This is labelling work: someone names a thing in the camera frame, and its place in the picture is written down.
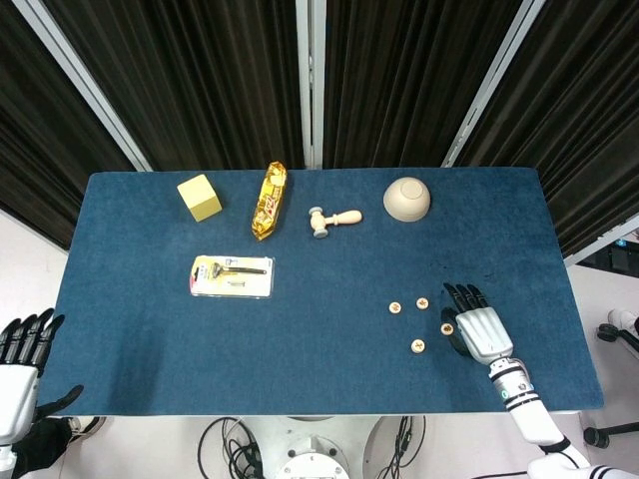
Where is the blue table cloth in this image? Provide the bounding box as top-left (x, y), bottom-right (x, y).
top-left (51, 168), bottom-right (605, 418)

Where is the dark pleated curtain panel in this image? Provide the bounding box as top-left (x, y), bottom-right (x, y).
top-left (322, 0), bottom-right (525, 170)
top-left (0, 0), bottom-right (139, 250)
top-left (42, 0), bottom-right (307, 171)
top-left (461, 0), bottom-right (639, 258)

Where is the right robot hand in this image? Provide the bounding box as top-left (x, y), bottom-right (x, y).
top-left (439, 281), bottom-right (515, 361)

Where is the black stand foot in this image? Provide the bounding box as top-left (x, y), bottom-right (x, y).
top-left (583, 423), bottom-right (639, 450)

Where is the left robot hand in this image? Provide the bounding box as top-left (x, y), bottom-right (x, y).
top-left (0, 307), bottom-right (85, 445)

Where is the beige upturned bowl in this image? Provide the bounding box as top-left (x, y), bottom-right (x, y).
top-left (382, 177), bottom-right (432, 224)

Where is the yellow cube block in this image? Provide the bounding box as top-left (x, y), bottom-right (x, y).
top-left (177, 174), bottom-right (223, 223)

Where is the gold foil snack packet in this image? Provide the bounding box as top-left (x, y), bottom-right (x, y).
top-left (250, 160), bottom-right (289, 242)

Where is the white screen frame post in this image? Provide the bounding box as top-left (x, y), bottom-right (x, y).
top-left (10, 0), bottom-right (153, 173)
top-left (295, 0), bottom-right (328, 170)
top-left (562, 214), bottom-right (639, 266)
top-left (440, 0), bottom-right (546, 170)

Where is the razor blister pack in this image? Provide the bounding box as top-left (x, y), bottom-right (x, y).
top-left (189, 254), bottom-right (277, 299)

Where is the wooden toy mallet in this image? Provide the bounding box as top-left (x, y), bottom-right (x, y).
top-left (308, 206), bottom-right (364, 239)

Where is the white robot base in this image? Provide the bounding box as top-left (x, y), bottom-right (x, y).
top-left (244, 416), bottom-right (395, 479)

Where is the black floor cable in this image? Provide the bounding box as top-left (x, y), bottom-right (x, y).
top-left (198, 417), bottom-right (264, 479)
top-left (393, 416), bottom-right (426, 475)

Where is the dark equipment with blue light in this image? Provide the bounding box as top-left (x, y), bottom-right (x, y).
top-left (591, 232), bottom-right (639, 275)

